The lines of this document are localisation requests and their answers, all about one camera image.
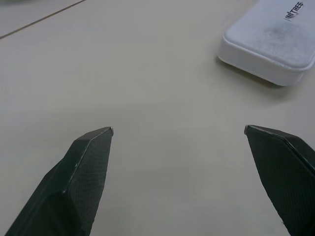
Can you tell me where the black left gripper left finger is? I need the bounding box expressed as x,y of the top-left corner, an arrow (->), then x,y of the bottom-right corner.
4,126 -> 114,236

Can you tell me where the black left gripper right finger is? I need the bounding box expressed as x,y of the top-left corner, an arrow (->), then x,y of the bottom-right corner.
244,124 -> 315,236

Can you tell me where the white plastic box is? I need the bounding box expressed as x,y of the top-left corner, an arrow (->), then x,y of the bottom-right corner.
216,0 -> 315,87

